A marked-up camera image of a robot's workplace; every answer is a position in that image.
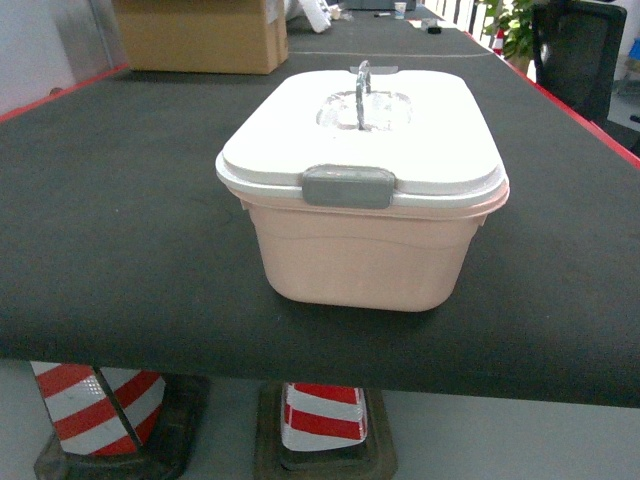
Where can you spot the white box lid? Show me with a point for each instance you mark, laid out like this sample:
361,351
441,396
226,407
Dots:
423,126

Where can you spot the grey lid handle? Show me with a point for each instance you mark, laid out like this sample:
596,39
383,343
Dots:
363,88

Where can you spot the grey box latch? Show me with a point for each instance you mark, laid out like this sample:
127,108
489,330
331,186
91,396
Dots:
345,186

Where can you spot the pink plastic storage box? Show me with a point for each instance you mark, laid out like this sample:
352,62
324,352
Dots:
400,258

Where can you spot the brown cardboard box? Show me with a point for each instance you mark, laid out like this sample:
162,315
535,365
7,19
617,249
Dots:
228,37

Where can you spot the red white traffic cone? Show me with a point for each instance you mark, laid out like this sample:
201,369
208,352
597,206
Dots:
313,431

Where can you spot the black table mat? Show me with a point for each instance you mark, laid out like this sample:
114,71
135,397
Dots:
120,247

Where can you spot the red white cone left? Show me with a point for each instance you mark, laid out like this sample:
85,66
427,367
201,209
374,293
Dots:
112,423

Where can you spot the green potted plant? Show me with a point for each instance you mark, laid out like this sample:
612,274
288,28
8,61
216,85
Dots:
509,24

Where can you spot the black chair behind table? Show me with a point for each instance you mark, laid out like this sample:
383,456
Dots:
576,46

